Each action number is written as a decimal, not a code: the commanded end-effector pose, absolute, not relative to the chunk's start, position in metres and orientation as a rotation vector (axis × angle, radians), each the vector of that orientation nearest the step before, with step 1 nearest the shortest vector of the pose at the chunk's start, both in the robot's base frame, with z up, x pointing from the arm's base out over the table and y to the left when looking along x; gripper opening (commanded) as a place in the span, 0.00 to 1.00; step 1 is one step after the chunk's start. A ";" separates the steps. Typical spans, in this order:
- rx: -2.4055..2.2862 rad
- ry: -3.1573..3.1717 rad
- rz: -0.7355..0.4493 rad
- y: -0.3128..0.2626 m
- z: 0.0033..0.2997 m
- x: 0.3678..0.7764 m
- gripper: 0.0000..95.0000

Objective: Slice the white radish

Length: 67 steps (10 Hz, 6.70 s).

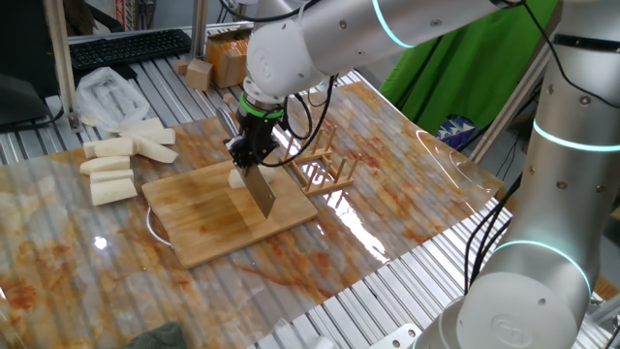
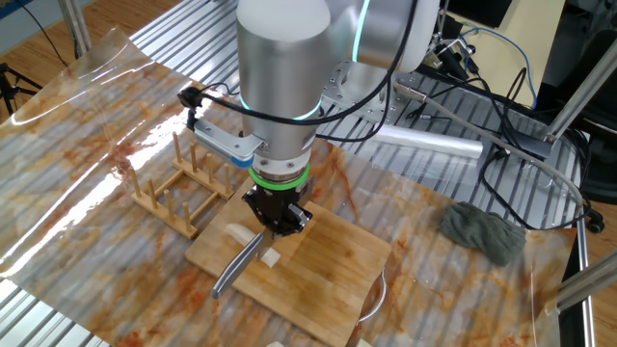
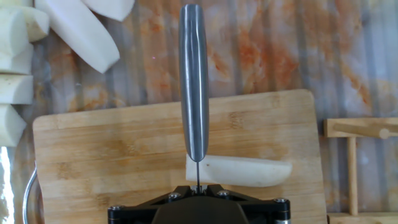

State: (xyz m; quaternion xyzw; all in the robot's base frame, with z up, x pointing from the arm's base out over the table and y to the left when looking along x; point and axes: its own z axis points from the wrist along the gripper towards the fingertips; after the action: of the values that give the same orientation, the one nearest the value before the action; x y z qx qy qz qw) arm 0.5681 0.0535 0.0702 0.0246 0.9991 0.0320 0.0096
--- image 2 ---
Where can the aluminium frame bar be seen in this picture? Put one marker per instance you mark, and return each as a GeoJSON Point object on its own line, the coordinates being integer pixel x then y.
{"type": "Point", "coordinates": [588, 282]}

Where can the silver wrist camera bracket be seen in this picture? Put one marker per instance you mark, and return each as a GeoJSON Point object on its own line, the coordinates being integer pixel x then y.
{"type": "Point", "coordinates": [222, 142]}

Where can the long white radish chunk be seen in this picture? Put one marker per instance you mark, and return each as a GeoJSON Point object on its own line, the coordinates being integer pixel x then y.
{"type": "Point", "coordinates": [276, 344]}

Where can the white radish piece being sliced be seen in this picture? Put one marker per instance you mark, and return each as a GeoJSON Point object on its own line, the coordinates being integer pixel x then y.
{"type": "Point", "coordinates": [240, 233]}

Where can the beige panel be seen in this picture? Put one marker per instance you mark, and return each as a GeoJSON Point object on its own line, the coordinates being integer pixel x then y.
{"type": "Point", "coordinates": [525, 38]}

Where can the aluminium frame post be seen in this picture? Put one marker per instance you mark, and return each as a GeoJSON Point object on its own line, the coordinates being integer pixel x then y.
{"type": "Point", "coordinates": [74, 24]}
{"type": "Point", "coordinates": [578, 96]}

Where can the wooden peg dish rack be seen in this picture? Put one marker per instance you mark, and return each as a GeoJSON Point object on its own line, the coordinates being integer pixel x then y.
{"type": "Point", "coordinates": [164, 212]}

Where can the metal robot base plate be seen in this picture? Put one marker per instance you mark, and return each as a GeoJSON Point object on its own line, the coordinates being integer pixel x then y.
{"type": "Point", "coordinates": [352, 91]}

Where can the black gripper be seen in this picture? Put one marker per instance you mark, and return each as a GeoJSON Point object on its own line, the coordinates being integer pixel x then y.
{"type": "Point", "coordinates": [279, 200]}

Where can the black tripod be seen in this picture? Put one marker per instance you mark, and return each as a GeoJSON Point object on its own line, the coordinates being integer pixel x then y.
{"type": "Point", "coordinates": [6, 89]}

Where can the grey green rag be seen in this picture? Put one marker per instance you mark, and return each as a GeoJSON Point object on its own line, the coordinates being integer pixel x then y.
{"type": "Point", "coordinates": [482, 233]}

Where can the wooden cutting board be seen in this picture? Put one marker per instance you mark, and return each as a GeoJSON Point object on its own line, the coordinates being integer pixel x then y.
{"type": "Point", "coordinates": [328, 270]}

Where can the black office chair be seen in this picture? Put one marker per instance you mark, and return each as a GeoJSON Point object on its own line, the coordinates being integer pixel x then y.
{"type": "Point", "coordinates": [605, 164]}

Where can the marble pattern plastic mat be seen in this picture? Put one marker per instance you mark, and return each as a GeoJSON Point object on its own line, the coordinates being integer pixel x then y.
{"type": "Point", "coordinates": [96, 217]}

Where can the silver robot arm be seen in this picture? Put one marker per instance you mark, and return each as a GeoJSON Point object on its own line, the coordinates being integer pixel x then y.
{"type": "Point", "coordinates": [279, 72]}

